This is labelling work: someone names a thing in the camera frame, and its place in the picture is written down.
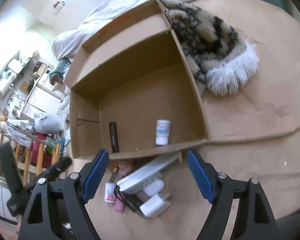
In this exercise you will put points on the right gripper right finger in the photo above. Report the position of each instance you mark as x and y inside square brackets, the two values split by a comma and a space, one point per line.
[254, 219]

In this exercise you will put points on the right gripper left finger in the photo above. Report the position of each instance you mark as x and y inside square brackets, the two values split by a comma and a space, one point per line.
[41, 220]

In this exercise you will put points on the gold black AA battery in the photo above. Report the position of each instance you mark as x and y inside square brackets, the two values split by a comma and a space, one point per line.
[114, 174]

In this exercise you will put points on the white power adapter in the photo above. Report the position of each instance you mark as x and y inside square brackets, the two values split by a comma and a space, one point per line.
[156, 205]

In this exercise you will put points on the white battery charger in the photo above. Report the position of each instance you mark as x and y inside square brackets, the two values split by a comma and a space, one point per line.
[149, 173]

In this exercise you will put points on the pink resin massage comb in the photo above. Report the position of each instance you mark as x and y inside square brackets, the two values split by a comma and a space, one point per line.
[126, 167]

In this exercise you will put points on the white pill bottle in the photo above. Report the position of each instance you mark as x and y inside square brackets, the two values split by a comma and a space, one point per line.
[162, 132]

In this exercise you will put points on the wooden stair railing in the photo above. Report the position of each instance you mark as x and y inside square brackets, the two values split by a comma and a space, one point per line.
[34, 158]

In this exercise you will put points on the small white pink bottle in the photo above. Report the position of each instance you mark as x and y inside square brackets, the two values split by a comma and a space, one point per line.
[109, 195]

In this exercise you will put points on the pink lip balm tube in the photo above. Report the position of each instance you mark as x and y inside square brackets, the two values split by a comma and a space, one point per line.
[119, 205]

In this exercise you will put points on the grey stuffed bag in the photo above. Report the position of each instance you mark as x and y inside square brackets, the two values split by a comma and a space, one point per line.
[46, 123]

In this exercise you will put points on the white kitchen counter cabinet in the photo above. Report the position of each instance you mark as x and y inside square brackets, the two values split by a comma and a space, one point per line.
[40, 101]

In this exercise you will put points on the black lipstick tube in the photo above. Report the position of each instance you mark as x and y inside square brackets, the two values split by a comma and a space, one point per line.
[113, 137]

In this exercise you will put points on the white washing machine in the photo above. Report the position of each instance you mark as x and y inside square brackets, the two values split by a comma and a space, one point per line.
[44, 80]

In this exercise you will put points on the black white fur blanket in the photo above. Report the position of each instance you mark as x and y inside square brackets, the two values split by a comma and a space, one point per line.
[220, 59]

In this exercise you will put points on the open cardboard box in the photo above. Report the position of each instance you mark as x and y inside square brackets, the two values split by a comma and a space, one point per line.
[133, 72]

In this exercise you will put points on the white grey duvet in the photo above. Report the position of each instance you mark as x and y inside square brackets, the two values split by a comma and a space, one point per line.
[68, 43]

